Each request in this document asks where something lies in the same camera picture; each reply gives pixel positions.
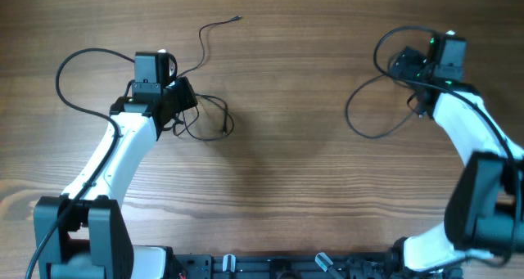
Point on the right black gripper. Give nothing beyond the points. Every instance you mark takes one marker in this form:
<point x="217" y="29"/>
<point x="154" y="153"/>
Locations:
<point x="406" y="60"/>

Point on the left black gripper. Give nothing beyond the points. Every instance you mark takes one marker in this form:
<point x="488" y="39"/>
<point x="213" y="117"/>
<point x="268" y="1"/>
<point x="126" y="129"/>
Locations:
<point x="182" y="95"/>

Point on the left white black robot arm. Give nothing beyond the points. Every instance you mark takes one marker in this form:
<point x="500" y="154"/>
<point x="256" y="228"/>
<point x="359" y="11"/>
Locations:
<point x="82" y="233"/>

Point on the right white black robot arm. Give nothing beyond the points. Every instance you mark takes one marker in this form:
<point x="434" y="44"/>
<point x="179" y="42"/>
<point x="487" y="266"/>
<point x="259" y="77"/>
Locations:
<point x="484" y="215"/>

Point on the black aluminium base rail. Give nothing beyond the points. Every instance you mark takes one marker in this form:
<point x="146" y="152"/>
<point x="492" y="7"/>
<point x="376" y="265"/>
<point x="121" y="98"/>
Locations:
<point x="352" y="266"/>

